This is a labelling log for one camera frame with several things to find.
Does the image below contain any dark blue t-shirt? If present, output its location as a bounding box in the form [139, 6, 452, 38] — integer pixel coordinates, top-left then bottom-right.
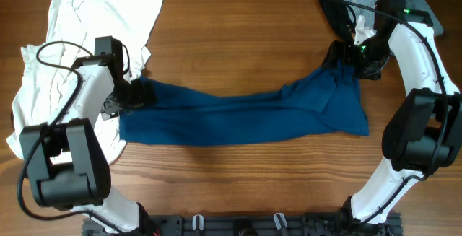
[119, 65, 369, 147]

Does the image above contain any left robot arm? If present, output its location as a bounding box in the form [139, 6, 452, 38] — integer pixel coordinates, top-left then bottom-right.
[17, 36, 161, 235]

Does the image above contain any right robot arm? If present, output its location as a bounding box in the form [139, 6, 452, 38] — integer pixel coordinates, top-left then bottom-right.
[322, 0, 461, 235]

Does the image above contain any black folded garment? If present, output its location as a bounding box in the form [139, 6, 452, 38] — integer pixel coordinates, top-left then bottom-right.
[318, 0, 357, 42]

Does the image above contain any white t-shirt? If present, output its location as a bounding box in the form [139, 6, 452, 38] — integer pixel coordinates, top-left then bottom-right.
[6, 0, 164, 158]

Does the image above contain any right black camera cable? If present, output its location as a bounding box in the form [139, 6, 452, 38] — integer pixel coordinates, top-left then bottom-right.
[324, 0, 448, 226]

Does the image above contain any black camera cable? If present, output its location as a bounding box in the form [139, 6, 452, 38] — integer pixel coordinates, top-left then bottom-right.
[16, 40, 131, 235]
[324, 0, 448, 226]

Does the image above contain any left black camera cable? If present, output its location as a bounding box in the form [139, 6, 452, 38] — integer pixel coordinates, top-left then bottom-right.
[16, 40, 131, 235]

